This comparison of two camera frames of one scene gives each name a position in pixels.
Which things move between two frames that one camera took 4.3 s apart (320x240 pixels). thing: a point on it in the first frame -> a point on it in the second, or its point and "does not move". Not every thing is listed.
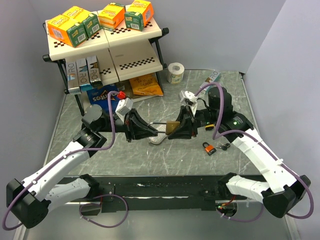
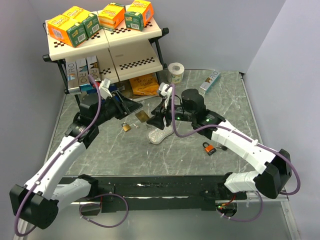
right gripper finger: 185,118 -> 156,111
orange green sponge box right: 137,14 does not move
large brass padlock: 170,126 -> 142,116
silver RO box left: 73,82 does not move
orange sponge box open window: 111,16 does not move
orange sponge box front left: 65,29 does not move
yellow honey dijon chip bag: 147,85 does not move
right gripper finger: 183,131 -> 156,121
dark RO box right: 94,73 does not move
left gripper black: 135,127 -> 129,105
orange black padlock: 209,148 does not move
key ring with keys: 224,146 does not move
